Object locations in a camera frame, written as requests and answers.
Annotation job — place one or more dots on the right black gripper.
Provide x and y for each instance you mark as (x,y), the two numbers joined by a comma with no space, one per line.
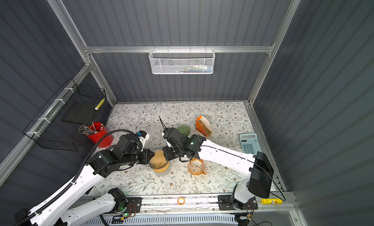
(166,152)

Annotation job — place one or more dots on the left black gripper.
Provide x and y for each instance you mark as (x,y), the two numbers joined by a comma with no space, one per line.
(147,153)

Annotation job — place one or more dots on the grey glass dripper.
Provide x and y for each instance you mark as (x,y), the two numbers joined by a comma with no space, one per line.
(158,166)

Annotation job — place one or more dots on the orange glass pitcher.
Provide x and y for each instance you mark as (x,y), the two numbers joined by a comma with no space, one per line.
(197,167)

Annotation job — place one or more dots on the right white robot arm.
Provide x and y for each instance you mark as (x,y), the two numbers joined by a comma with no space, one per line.
(257,169)

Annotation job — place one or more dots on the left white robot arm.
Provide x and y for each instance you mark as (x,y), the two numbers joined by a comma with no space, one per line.
(57,211)

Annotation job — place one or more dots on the green glass dripper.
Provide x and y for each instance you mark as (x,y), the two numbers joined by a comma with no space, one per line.
(184,129)

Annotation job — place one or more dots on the orange coffee filter box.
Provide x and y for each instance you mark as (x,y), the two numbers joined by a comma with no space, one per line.
(203,126)

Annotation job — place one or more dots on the red cup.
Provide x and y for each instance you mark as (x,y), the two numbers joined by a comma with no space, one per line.
(97,132)

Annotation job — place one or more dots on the orange tape roll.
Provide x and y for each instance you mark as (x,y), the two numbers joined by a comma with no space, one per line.
(181,201)

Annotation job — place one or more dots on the yellow marker in basket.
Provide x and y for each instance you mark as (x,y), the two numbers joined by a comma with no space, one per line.
(100,104)

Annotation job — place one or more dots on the light blue calculator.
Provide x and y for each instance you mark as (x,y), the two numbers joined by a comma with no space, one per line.
(249,143)

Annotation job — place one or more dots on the yellow glue stick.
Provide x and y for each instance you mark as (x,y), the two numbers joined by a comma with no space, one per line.
(271,201)

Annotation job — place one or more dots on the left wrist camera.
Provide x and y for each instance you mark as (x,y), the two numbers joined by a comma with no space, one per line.
(143,137)

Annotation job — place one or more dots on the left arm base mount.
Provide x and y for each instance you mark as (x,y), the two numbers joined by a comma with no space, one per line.
(130,205)

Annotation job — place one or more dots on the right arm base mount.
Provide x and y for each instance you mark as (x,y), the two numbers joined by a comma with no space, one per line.
(228,202)

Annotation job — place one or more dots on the white wire basket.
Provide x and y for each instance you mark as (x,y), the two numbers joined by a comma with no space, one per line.
(182,63)

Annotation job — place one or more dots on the black wire basket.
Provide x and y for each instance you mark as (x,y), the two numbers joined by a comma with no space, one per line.
(60,125)

